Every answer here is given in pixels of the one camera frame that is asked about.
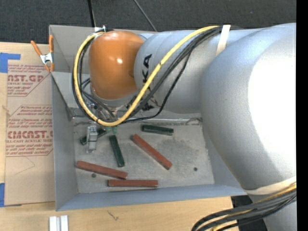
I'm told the red-brown flat block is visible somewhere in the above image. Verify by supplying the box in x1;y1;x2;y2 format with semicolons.
130;133;173;171
107;179;159;188
76;160;128;180

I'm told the brown cardboard board red print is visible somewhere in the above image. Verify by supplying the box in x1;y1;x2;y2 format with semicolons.
0;41;56;208

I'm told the grey metal bin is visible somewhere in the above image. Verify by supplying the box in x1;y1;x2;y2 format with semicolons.
49;24;248;212

